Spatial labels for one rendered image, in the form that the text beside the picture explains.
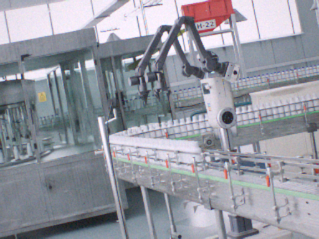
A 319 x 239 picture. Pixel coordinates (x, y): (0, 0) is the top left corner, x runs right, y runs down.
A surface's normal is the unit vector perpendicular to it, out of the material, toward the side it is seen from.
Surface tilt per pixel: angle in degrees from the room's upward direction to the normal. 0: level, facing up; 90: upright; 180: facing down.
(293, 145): 90
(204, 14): 90
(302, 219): 90
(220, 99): 101
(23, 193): 90
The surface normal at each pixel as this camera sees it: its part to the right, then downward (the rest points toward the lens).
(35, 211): 0.29, 0.00
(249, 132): -0.01, 0.06
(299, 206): -0.94, 0.19
